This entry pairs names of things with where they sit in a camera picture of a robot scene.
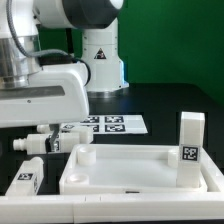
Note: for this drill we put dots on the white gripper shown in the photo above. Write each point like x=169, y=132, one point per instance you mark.
x=55, y=95

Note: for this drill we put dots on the white square desk top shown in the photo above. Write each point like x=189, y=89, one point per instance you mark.
x=120, y=169

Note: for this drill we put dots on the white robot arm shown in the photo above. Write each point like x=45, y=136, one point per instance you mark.
x=33, y=34

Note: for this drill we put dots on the white fiducial marker sheet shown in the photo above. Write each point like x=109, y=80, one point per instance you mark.
x=115, y=124

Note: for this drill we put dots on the white L-shaped fence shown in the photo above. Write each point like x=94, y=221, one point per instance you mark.
x=128, y=207

